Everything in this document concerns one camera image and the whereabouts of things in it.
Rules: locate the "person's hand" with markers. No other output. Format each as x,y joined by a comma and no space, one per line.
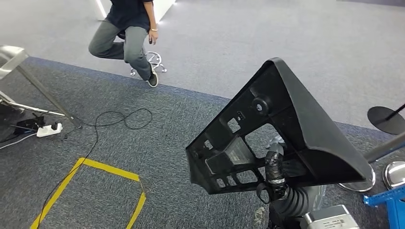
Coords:
153,37

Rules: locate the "black plastic panel part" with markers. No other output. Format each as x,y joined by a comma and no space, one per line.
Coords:
316,126

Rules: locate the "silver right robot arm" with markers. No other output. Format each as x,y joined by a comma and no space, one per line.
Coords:
297,200

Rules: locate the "stainless steel workbench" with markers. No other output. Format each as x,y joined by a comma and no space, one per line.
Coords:
11,53

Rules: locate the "blue metal shelf rack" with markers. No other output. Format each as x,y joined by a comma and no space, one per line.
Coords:
395,208

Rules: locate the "person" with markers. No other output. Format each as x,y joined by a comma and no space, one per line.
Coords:
133,38

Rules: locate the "chrome swivel stool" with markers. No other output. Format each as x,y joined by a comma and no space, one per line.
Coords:
155,58

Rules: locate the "white power strip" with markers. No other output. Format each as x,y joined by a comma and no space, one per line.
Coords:
47,130

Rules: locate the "thin black pole stand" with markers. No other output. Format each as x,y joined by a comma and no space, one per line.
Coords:
384,120

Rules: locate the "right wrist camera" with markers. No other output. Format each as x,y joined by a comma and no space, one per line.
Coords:
329,219

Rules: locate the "chrome stanchion post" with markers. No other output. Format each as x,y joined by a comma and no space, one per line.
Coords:
386,147
395,175

